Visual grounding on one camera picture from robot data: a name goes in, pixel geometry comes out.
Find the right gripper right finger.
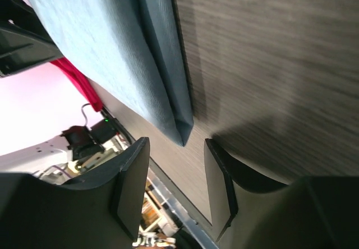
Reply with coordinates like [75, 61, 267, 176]
[204, 139, 358, 248]

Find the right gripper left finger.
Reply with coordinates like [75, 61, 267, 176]
[1, 137, 150, 248]

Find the blue-grey t shirt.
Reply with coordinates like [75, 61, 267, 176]
[28, 0, 194, 146]

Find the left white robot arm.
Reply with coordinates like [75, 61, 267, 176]
[1, 0, 120, 179]

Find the folded magenta t shirt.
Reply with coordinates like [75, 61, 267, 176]
[51, 58, 103, 112]

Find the front aluminium rail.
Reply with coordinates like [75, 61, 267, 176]
[148, 170, 218, 248]

